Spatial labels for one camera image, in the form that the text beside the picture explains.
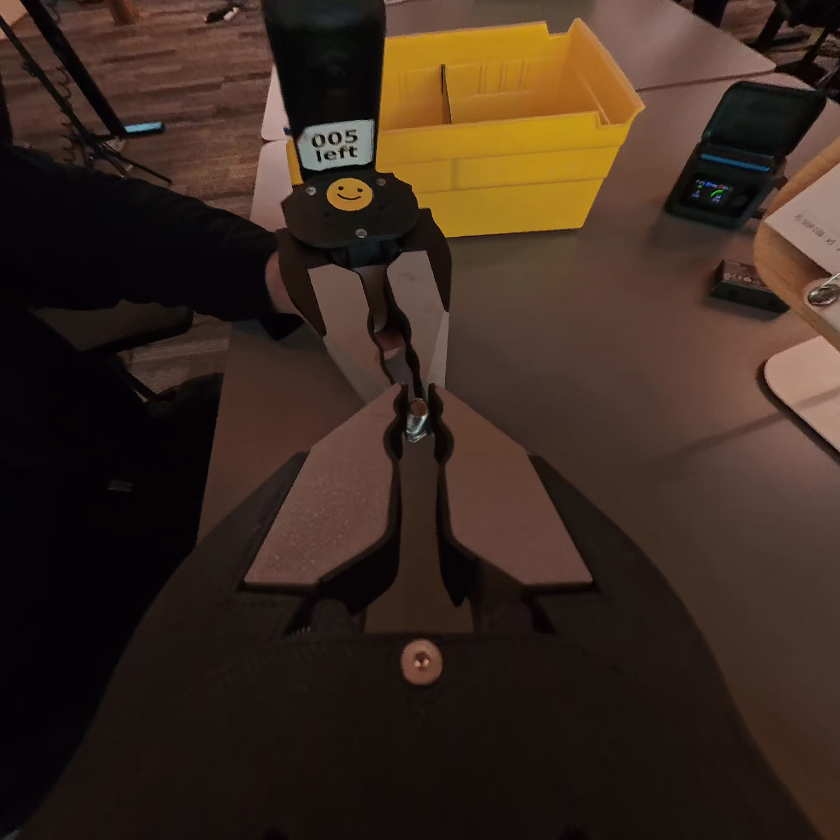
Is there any yellow plastic storage bin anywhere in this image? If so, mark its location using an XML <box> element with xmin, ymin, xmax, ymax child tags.
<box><xmin>285</xmin><ymin>18</ymin><xmax>646</xmax><ymax>238</ymax></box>

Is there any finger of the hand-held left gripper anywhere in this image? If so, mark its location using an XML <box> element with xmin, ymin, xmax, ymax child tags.
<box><xmin>385</xmin><ymin>251</ymin><xmax>452</xmax><ymax>395</ymax></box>
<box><xmin>308</xmin><ymin>264</ymin><xmax>398</xmax><ymax>404</ymax></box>

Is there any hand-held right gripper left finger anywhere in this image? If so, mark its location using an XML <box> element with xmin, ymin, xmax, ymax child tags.
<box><xmin>243</xmin><ymin>384</ymin><xmax>403</xmax><ymax>614</ymax></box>

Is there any black charging case with display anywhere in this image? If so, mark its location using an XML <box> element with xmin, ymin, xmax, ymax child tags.
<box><xmin>664</xmin><ymin>81</ymin><xmax>828</xmax><ymax>231</ymax></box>

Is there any instruction sheet on wooden stand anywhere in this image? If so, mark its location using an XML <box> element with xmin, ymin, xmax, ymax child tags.
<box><xmin>752</xmin><ymin>138</ymin><xmax>840</xmax><ymax>455</ymax></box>

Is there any black office chair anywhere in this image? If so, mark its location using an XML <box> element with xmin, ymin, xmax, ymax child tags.
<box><xmin>742</xmin><ymin>0</ymin><xmax>840</xmax><ymax>89</ymax></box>

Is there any black battery pack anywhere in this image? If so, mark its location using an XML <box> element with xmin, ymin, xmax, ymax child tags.
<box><xmin>710</xmin><ymin>259</ymin><xmax>792</xmax><ymax>315</ymax></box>

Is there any black tripod stand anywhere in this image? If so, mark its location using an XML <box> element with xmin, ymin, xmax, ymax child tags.
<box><xmin>0</xmin><ymin>0</ymin><xmax>173</xmax><ymax>186</ymax></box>

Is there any printed instruction sheet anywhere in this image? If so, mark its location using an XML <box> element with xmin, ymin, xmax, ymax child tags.
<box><xmin>764</xmin><ymin>164</ymin><xmax>840</xmax><ymax>277</ymax></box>

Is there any person's left forearm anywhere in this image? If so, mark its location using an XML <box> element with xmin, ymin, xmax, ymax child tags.
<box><xmin>0</xmin><ymin>144</ymin><xmax>280</xmax><ymax>324</ymax></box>

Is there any person's left hand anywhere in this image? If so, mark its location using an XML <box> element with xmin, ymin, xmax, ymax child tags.
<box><xmin>264</xmin><ymin>251</ymin><xmax>304</xmax><ymax>320</ymax></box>

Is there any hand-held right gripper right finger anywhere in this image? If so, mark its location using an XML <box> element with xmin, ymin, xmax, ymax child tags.
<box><xmin>430</xmin><ymin>384</ymin><xmax>595</xmax><ymax>608</ymax></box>

